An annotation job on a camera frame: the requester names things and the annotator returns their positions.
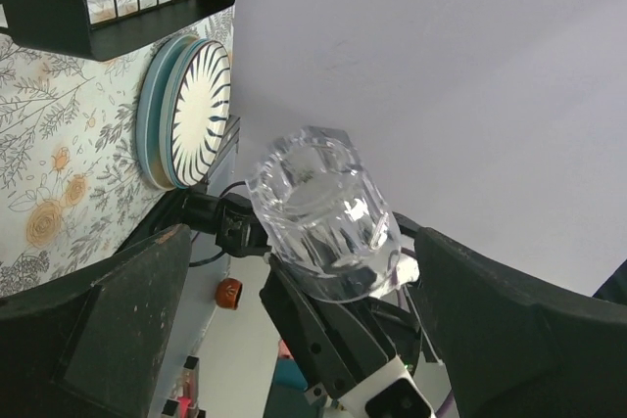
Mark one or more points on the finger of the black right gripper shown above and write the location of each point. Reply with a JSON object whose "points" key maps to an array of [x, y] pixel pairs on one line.
{"points": [[336, 345]]}

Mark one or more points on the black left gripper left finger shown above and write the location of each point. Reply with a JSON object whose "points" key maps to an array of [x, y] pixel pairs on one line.
{"points": [[92, 343]]}

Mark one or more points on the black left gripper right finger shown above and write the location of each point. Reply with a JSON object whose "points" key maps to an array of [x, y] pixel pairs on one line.
{"points": [[515, 345]]}

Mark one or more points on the clear faceted glass tumbler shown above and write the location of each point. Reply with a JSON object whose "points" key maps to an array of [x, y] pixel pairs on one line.
{"points": [[325, 218]]}

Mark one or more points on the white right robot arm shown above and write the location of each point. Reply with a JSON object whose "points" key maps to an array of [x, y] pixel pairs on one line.
{"points": [[389, 392]]}

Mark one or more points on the floral table mat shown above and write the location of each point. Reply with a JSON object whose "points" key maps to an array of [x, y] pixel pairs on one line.
{"points": [[71, 186]]}

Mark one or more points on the blue striped white plate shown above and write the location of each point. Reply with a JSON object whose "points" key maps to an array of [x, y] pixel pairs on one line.
{"points": [[195, 111]]}

